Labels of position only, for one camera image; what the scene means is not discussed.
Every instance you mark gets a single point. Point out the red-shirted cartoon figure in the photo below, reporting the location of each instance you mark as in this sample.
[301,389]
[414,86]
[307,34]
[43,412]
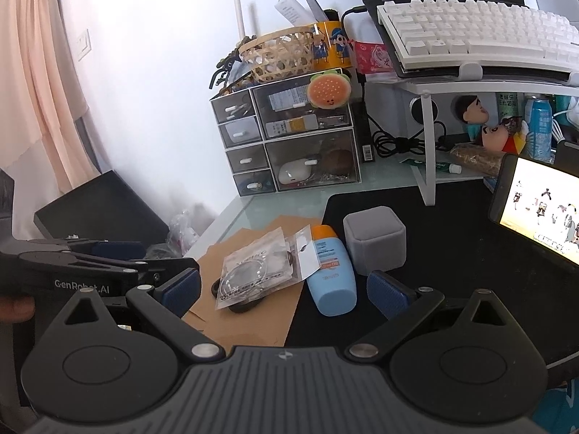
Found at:
[504,138]

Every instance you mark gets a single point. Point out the black desk mat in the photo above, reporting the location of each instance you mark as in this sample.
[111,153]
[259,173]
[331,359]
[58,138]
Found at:
[452,244]

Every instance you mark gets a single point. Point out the grey nail file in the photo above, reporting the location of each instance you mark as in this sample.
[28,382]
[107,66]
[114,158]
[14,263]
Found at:
[313,5]

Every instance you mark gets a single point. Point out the small clear drawer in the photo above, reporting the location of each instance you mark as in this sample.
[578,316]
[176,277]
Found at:
[253,182]
[235,107]
[246,158]
[240,130]

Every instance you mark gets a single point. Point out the woven bamboo basket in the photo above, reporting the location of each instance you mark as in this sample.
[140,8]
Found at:
[278,54]

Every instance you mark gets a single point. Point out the green and white tube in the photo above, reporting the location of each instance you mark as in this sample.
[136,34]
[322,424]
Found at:
[434,166]

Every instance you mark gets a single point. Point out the white wall switch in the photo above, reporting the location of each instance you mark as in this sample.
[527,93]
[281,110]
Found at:
[84,45]

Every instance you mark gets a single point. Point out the wide clear drawer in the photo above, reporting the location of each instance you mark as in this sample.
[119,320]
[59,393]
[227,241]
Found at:
[307,125]
[285,99]

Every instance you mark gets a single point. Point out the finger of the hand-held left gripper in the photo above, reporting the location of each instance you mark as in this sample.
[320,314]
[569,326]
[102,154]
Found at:
[174,266]
[118,249]

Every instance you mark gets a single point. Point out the brown paper envelope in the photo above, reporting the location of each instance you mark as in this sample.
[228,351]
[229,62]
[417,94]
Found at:
[253,325]

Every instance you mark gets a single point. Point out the clear plastic drawer organiser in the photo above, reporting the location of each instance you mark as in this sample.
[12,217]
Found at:
[312,153]

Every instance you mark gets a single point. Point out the pink packet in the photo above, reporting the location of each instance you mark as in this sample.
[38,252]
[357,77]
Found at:
[373,58]

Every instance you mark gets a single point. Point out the black hair clip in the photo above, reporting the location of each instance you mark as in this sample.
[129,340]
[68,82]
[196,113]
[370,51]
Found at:
[224,65]

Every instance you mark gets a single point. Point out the peach curtain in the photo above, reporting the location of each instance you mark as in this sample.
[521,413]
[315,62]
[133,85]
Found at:
[31,77]

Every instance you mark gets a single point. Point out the large clear drawer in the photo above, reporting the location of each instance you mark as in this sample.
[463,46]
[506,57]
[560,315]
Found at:
[316,158]

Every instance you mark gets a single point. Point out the white keyboard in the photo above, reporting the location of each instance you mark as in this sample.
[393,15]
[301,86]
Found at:
[475,31]

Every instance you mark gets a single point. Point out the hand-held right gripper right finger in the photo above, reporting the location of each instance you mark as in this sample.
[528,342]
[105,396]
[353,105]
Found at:
[388,296]

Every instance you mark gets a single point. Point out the yellow cartoon tin holder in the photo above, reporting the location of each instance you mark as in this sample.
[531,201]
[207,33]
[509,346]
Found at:
[334,45]

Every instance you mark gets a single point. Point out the brown round item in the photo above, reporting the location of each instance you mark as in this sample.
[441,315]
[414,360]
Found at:
[338,162]

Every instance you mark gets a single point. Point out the person's left hand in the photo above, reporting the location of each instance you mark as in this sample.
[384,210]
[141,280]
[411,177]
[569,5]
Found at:
[16,309]

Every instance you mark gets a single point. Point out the small clear carded bag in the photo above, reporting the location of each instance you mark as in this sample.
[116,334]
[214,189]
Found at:
[308,253]

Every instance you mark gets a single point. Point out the blue sunscreen bottle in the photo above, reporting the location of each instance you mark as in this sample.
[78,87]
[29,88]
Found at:
[332,280]

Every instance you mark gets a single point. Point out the black box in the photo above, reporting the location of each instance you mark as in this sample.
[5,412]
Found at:
[104,212]

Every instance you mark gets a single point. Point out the white stick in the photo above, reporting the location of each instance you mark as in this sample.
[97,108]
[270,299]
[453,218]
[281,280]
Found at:
[239,18]

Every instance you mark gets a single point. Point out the black power brick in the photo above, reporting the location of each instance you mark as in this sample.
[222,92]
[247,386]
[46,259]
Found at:
[365,135]

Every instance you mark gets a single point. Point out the burger plush toy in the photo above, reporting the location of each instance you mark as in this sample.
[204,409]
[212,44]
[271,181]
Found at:
[328,89]

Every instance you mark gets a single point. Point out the blue drink can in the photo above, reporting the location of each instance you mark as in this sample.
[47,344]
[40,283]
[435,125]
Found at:
[539,131]

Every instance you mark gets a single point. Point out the white desk riser shelf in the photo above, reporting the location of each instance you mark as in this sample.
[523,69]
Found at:
[427,144]

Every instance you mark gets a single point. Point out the crumpled clear plastic bag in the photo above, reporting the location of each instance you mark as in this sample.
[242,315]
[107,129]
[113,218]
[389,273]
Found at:
[185,235]

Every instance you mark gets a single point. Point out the brown snack packet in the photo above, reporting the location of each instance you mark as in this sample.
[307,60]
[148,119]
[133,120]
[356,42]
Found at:
[477,158]

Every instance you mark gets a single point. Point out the white earbuds case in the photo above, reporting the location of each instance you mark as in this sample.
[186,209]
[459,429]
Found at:
[293,174]

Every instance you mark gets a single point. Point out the black-haired cartoon figure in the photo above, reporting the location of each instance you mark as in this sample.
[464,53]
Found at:
[470,115]

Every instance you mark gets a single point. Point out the round black speaker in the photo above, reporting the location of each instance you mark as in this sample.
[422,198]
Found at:
[418,110]

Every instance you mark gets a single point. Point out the green drink can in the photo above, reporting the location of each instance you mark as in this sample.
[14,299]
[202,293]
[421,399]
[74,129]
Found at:
[506,106]

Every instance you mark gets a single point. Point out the grey velvet box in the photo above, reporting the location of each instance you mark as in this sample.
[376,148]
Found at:
[374,239]

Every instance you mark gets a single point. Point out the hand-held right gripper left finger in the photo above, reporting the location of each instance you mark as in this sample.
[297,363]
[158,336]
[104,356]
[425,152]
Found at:
[183,290]

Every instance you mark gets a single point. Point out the black smartphone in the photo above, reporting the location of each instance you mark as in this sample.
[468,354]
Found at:
[538,210]

